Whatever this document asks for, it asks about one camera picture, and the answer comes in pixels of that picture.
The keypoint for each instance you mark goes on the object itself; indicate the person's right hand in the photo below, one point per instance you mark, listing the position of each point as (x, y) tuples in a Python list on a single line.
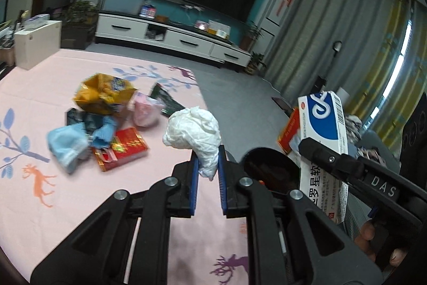
[(367, 233)]

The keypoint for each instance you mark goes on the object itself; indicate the pink plastic bag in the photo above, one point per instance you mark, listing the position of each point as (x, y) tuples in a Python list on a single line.
[(146, 111)]

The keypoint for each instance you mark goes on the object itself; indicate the black crumpled wrapper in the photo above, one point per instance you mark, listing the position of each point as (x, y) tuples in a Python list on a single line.
[(92, 122)]

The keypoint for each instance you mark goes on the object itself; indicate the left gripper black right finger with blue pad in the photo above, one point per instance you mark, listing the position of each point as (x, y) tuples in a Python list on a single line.
[(289, 239)]

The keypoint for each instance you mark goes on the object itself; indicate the white storage box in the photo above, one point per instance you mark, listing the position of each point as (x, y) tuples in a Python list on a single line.
[(31, 47)]

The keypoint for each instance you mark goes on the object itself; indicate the red cigarette box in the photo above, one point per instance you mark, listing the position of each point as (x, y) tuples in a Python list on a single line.
[(126, 146)]

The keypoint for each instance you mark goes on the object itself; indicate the dark green snack wrapper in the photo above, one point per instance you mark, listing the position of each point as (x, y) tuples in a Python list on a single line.
[(170, 104)]

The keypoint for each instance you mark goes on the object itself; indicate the light blue cloth mask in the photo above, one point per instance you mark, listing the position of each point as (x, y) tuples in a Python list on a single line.
[(71, 144)]

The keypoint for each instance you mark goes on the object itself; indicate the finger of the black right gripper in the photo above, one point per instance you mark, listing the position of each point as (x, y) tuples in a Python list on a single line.
[(340, 166)]

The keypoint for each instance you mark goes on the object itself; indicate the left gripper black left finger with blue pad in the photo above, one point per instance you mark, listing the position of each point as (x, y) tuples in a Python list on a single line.
[(126, 239)]

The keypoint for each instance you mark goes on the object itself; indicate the white blue medicine box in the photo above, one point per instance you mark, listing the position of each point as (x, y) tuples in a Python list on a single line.
[(323, 140)]

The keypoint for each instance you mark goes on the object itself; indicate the yellow snack bag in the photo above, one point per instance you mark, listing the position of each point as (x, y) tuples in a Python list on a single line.
[(104, 94)]

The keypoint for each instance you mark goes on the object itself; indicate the potted green plant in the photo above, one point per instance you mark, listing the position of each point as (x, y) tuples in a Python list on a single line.
[(249, 38)]

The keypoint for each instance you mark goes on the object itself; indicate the white tissue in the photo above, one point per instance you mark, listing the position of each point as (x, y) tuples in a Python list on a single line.
[(196, 129)]

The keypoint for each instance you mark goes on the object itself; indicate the white TV cabinet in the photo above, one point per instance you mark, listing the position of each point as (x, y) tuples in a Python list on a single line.
[(161, 36)]

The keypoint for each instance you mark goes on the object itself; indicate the grey curtain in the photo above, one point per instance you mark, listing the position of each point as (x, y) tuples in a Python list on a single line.
[(374, 50)]

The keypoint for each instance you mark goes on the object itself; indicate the black trash bin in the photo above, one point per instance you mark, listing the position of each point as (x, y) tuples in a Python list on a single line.
[(274, 169)]

